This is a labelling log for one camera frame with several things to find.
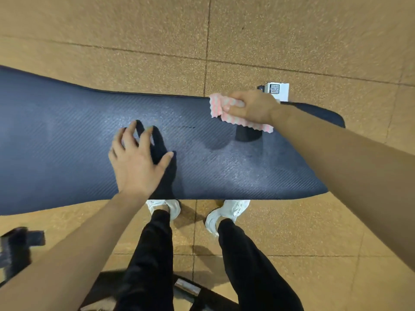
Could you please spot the person's left hand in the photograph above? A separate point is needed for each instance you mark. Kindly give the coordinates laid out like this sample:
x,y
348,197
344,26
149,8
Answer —
x,y
136,168

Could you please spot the person's right hand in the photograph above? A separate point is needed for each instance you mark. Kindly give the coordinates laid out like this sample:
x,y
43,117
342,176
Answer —
x,y
256,108

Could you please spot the pink white striped cloth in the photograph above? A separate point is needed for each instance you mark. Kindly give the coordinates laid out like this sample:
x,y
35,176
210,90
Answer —
x,y
215,103

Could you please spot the black bench white frame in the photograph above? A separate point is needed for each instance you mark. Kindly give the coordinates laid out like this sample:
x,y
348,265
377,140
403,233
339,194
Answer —
x,y
65,142

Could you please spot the adjustable black weight bench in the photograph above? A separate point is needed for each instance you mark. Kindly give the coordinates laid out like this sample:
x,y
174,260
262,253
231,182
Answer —
x,y
16,252

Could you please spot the person's right forearm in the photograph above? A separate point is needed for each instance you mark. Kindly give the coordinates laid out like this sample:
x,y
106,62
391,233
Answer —
x,y
356,171

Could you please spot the person's left forearm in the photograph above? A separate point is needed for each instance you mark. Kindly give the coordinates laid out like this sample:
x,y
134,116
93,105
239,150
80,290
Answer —
x,y
65,265

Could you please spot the white left shoe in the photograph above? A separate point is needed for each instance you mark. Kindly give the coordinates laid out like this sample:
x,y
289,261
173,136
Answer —
x,y
168,207

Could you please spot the white shoe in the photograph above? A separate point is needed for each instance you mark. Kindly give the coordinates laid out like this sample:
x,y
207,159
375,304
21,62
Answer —
x,y
227,210
168,207

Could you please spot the white right shoe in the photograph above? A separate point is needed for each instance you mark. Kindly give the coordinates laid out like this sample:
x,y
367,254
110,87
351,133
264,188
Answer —
x,y
227,210

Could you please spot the black trousers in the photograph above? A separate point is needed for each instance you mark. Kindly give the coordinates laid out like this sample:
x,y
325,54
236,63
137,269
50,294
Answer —
x,y
246,272

